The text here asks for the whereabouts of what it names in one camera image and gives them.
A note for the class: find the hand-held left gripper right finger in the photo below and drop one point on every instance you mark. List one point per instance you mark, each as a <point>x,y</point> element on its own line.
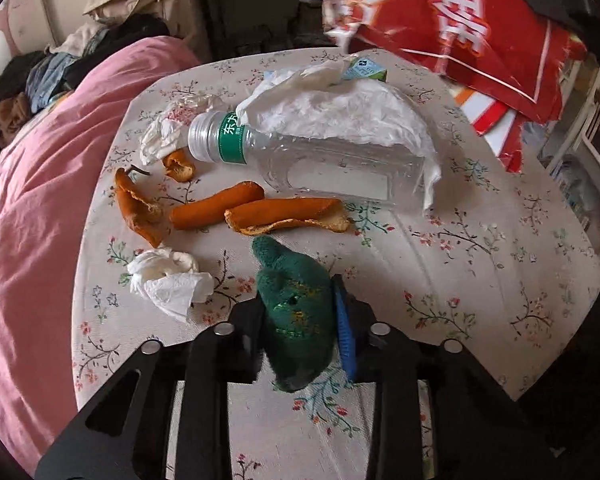
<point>342,330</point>

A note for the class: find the long orange peel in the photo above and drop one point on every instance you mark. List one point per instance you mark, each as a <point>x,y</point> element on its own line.
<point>290,212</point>

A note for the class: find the large white tissue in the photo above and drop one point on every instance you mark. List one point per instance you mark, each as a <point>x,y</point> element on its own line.
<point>340,110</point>

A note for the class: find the balled white tissue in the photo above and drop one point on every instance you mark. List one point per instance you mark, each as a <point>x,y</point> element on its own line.
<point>170,285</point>

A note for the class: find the orange peel with stem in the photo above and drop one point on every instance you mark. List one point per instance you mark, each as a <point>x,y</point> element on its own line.
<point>135,210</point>

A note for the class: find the floral tablecloth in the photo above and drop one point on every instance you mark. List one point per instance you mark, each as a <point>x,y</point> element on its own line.
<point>480,285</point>

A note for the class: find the thin crumpled white tissue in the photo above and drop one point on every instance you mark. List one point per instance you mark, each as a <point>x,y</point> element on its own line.
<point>162,127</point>

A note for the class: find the green drink carton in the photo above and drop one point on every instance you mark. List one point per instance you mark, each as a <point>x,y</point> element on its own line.
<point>367,67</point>

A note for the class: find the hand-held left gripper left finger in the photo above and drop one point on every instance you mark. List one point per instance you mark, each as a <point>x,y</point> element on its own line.
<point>245,332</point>

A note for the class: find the red printed snack bag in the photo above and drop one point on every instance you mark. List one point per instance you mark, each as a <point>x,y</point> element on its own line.
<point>480,25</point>

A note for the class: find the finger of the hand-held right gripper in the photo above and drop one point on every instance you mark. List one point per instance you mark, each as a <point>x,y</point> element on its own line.
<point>555,0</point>

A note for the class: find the pile of clothes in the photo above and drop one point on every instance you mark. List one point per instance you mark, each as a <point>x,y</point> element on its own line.
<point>55,70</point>

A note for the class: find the clear plastic bottle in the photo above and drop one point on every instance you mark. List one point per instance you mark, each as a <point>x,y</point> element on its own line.
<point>320,170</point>

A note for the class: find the small curled orange peel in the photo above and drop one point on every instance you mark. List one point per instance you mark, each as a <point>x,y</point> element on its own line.
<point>180,170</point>

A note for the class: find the white tiered book cart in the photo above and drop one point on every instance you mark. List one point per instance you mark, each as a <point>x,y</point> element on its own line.
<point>595,160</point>

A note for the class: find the red white torn packaging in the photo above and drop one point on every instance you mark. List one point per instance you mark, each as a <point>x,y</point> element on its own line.
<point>490,120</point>

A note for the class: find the pink blanket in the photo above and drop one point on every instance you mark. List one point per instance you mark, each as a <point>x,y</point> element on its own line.
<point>40,235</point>

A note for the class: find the green knitted toy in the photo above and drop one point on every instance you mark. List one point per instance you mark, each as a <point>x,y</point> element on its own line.
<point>295,310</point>

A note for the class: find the rolled orange peel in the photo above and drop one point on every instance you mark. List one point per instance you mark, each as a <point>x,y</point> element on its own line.
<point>210,210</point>

